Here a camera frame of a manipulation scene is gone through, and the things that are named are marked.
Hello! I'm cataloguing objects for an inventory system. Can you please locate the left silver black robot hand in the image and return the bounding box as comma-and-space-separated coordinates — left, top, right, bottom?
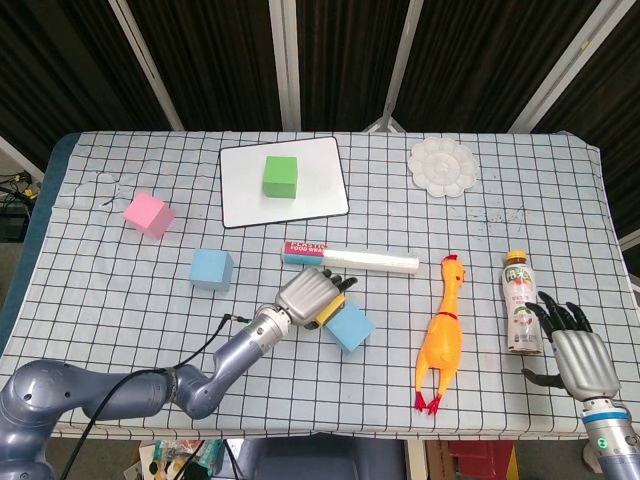
273, 267, 360, 332

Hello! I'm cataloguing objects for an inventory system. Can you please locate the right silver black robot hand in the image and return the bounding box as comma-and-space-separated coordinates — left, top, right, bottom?
521, 292, 623, 402

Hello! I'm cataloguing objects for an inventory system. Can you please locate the yellow foam cube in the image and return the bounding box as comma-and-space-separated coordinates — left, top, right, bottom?
313, 294, 348, 327

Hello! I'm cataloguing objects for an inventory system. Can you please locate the light blue foam cube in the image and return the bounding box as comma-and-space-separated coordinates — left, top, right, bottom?
325, 301, 377, 355
188, 248, 236, 293

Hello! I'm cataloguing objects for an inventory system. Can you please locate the green foam cube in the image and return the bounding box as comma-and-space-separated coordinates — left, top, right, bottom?
261, 155, 300, 201

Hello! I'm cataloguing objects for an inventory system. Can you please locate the pink foam cube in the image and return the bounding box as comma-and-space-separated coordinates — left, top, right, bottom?
123, 192, 177, 240

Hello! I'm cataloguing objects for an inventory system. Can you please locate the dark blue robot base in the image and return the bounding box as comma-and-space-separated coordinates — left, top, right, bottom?
238, 438, 407, 480

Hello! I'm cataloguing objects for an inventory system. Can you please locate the plastic food wrap roll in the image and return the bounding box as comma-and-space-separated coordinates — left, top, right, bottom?
282, 241, 421, 277

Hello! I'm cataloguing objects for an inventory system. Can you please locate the drink bottle yellow cap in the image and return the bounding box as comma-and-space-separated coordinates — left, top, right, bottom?
502, 250, 544, 357

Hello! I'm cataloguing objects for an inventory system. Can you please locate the white board black rim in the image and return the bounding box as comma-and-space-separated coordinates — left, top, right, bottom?
218, 135, 350, 230

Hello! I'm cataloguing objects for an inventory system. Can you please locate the yellow rubber chicken toy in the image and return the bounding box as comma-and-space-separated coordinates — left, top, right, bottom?
414, 253, 467, 415

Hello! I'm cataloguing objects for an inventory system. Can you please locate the red box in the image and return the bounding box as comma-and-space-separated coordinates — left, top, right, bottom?
448, 439, 519, 480

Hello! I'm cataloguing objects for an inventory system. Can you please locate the checked white tablecloth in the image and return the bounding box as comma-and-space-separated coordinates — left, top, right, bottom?
0, 130, 640, 442

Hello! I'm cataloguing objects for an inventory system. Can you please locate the teal snack packet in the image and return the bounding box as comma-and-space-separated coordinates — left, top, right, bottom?
198, 439, 225, 465

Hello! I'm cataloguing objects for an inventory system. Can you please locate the white flower paint palette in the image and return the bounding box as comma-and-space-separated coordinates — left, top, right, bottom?
406, 138, 479, 199

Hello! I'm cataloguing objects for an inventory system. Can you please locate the blue table edge padding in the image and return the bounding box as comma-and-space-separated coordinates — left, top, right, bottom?
0, 132, 77, 354

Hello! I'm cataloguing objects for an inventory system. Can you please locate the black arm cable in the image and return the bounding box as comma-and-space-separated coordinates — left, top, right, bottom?
59, 312, 252, 480

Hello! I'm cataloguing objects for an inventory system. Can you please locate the white metal frame post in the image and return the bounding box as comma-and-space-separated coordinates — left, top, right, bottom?
363, 0, 427, 134
268, 0, 303, 131
508, 0, 617, 134
108, 0, 185, 132

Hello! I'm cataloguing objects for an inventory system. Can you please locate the black equipment with yellow cables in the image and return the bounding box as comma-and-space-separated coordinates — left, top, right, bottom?
0, 168, 45, 242

